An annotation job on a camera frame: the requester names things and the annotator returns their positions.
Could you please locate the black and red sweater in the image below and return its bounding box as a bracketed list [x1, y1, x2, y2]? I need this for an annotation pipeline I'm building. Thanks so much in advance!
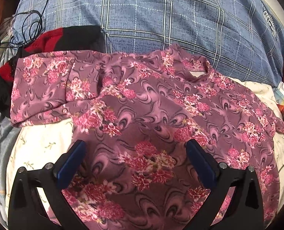
[0, 25, 105, 118]

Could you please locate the purple floral shirt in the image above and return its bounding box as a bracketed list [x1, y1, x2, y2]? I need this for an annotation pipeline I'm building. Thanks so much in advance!
[10, 45, 284, 229]

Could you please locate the blue plaid blanket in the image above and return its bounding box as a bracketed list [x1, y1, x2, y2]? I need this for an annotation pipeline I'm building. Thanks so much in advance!
[12, 0, 284, 86]

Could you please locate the cream floral cloth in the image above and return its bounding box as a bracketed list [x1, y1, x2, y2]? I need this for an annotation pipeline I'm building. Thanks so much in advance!
[5, 81, 284, 211]

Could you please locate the black cable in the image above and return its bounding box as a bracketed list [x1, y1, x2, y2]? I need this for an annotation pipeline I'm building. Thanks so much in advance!
[0, 0, 58, 50]

